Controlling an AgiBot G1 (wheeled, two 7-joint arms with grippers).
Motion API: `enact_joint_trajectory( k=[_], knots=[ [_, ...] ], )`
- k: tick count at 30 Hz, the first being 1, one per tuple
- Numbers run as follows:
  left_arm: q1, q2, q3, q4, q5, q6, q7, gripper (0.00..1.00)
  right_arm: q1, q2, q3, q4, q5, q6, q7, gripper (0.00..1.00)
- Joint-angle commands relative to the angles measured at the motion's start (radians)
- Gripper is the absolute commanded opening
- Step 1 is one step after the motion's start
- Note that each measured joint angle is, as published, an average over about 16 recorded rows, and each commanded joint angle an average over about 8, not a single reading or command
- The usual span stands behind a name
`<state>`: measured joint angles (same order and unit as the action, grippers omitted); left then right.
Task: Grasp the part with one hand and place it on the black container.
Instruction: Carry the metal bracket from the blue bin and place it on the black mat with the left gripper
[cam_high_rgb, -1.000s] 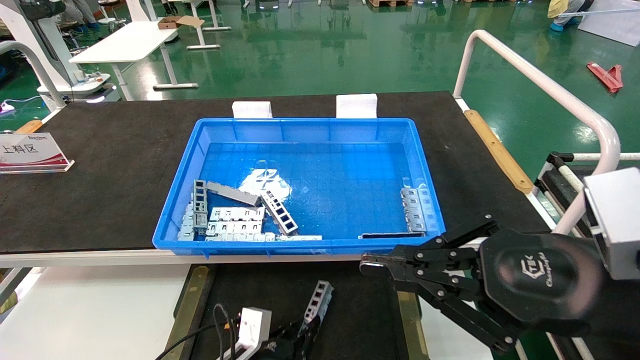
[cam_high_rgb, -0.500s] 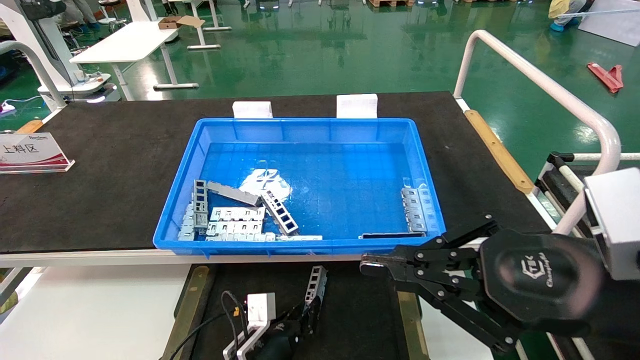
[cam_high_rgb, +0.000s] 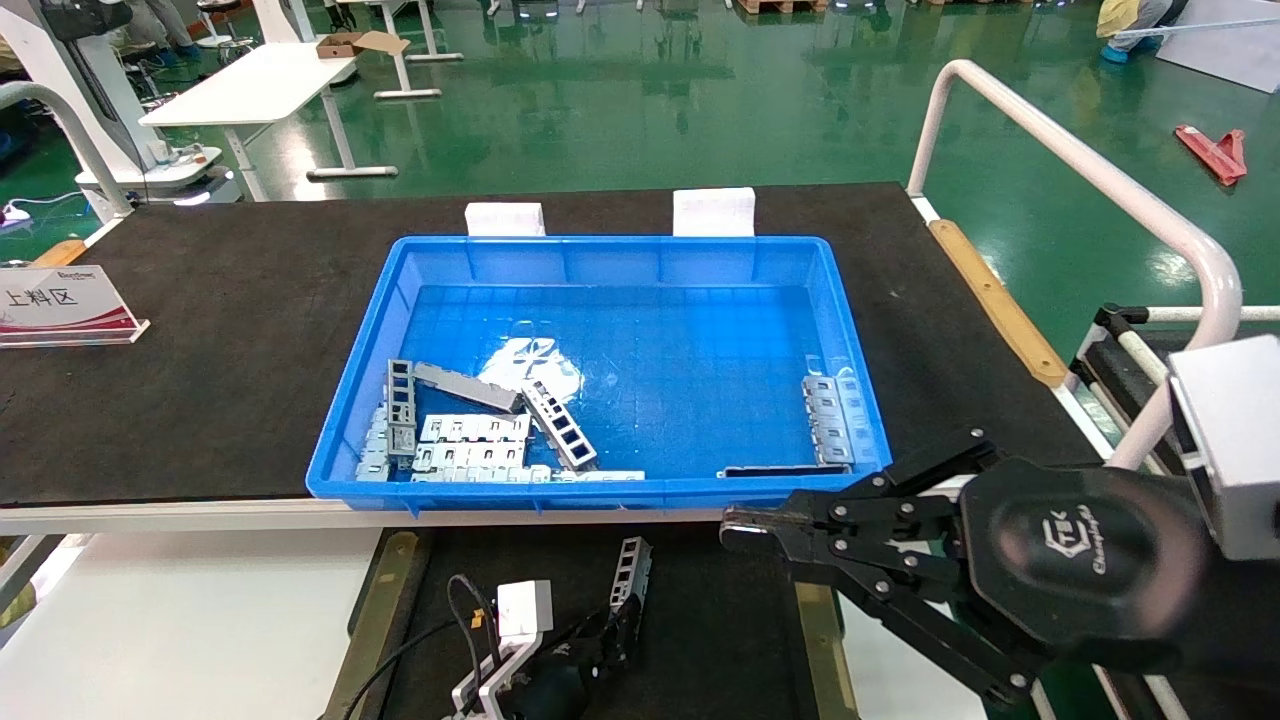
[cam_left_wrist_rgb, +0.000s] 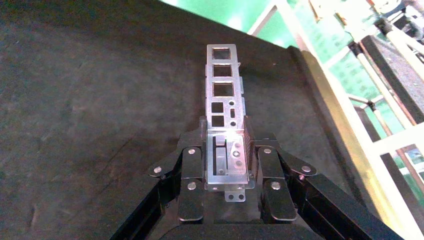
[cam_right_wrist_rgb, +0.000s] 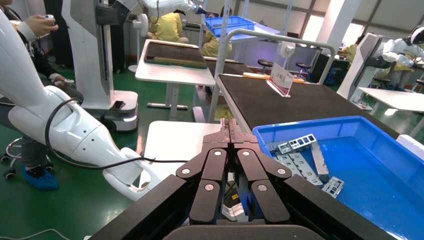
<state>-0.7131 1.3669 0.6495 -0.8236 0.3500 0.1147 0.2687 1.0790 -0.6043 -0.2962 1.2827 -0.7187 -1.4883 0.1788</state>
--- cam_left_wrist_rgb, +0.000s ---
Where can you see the white cart tube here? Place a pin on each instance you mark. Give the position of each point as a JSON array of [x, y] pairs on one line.
[[402, 36]]

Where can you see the silver windowed metal bracket part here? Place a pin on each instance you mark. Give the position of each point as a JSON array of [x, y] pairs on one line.
[[225, 99]]

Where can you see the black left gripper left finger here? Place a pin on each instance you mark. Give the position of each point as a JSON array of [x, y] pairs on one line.
[[191, 165]]

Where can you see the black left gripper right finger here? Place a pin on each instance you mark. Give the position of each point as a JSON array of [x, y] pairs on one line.
[[270, 165]]

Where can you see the black padded cart bar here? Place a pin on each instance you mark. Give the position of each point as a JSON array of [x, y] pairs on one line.
[[394, 76]]

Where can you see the brass container rail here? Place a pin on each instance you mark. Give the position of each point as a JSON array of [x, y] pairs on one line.
[[334, 126]]

